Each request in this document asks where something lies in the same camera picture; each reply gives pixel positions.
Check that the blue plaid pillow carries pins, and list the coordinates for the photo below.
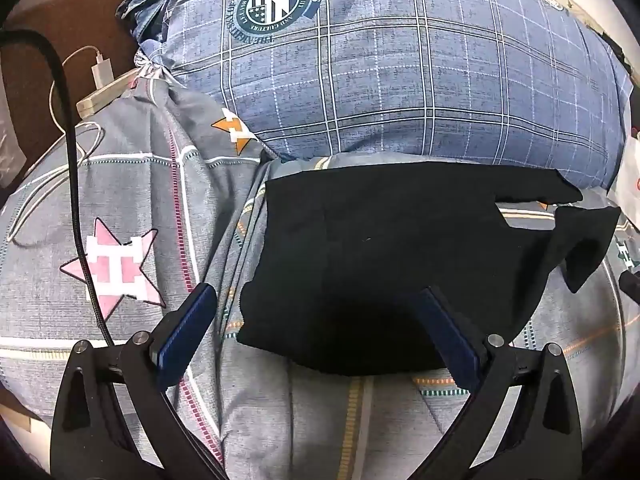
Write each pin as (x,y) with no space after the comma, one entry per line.
(400,85)

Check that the black pants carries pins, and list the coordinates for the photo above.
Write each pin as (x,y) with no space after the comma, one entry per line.
(375,260)

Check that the beige power strip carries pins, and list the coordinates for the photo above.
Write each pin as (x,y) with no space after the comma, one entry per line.
(95,100)

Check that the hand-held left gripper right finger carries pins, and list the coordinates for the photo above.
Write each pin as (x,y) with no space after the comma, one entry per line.
(447,332)

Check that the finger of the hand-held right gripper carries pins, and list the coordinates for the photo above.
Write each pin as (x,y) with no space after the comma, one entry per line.
(632,285)

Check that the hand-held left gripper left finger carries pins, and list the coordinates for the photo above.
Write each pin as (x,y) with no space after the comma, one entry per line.
(186,332)

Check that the grey printed bedsheet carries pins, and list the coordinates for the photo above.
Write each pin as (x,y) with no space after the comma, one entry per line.
(150,200)

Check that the white charger plug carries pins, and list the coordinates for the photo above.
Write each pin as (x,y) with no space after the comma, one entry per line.
(102,72)

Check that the brown headboard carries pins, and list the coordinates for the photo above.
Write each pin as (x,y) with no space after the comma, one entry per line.
(50,0)

